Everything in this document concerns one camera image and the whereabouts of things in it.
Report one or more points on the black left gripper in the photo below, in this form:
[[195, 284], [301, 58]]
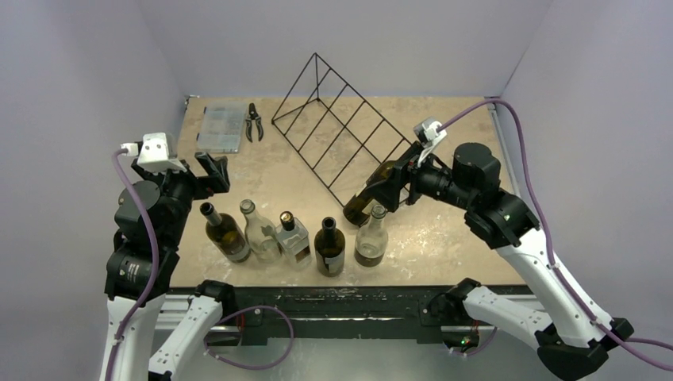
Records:
[[215, 168]]

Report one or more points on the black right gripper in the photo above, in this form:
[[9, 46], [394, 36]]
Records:
[[405, 175]]

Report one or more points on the olive green wine bottle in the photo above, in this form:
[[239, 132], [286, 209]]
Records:
[[356, 210]]

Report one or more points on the clear champagne bottle black label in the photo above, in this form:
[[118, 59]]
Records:
[[372, 239]]

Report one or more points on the dark green wine bottle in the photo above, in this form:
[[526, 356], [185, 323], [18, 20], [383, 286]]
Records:
[[329, 244]]

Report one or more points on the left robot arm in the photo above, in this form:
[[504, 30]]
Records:
[[151, 217]]

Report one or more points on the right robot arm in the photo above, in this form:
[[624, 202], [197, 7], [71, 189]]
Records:
[[571, 335]]

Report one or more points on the green wine bottle white label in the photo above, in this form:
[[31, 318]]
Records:
[[225, 234]]

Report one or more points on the clear empty glass bottle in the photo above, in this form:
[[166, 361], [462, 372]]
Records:
[[260, 234]]

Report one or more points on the square clear bottle black cap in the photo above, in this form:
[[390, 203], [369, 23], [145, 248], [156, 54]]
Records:
[[293, 239]]

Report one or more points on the clear plastic screw organizer box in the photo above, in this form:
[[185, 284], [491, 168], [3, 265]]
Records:
[[221, 128]]

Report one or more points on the black grey pliers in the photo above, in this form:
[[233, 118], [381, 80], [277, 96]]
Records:
[[253, 120]]

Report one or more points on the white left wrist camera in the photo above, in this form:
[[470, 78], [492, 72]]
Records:
[[155, 154]]

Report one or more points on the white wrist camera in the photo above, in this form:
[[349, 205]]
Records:
[[155, 154], [430, 134]]

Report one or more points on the black wire wine rack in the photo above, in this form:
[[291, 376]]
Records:
[[341, 136]]

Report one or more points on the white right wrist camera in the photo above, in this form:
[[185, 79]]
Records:
[[430, 134]]

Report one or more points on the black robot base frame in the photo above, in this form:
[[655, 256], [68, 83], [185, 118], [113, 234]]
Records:
[[397, 312]]

